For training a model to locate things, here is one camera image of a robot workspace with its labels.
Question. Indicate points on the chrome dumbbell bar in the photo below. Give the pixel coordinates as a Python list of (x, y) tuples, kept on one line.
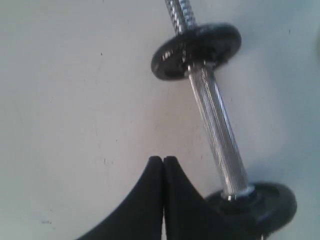
[(206, 92)]

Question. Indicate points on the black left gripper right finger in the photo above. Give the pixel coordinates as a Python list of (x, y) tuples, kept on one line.
[(188, 216)]

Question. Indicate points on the black far-end weight plate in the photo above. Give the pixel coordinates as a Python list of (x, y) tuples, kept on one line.
[(270, 207)]

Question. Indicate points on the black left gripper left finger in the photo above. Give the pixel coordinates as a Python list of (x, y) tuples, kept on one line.
[(140, 215)]

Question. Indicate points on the black inner weight plate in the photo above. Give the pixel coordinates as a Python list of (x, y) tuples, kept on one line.
[(208, 44)]

